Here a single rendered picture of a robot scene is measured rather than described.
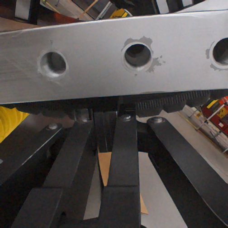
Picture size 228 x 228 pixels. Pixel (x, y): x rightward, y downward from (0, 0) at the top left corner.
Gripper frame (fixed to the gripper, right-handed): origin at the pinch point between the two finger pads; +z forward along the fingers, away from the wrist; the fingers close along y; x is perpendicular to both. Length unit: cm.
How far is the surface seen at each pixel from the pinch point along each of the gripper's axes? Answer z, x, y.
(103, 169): 86, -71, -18
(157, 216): 80, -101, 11
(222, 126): 379, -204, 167
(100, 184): 75, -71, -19
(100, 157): 95, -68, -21
